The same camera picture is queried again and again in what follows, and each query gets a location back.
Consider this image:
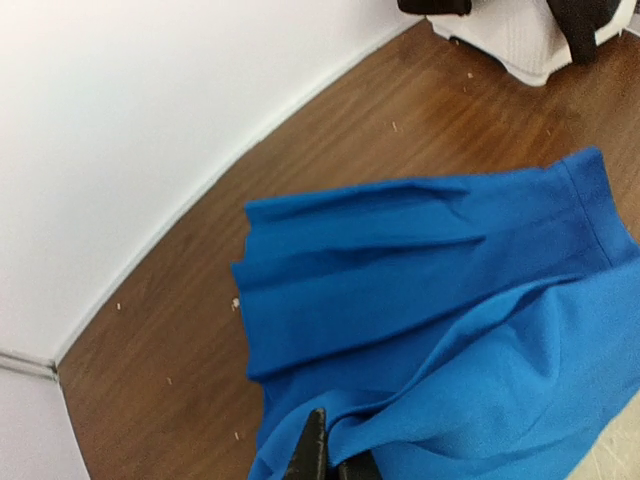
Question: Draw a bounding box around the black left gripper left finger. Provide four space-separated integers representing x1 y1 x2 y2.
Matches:
283 409 328 480

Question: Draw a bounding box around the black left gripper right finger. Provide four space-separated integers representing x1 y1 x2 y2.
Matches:
337 452 382 480

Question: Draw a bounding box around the black garment in basket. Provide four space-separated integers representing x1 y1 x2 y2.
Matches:
397 0 621 65

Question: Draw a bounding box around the blue pleated skirt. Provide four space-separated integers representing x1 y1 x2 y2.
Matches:
232 148 639 479

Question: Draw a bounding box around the white laundry basket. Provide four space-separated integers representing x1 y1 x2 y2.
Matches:
424 0 640 87

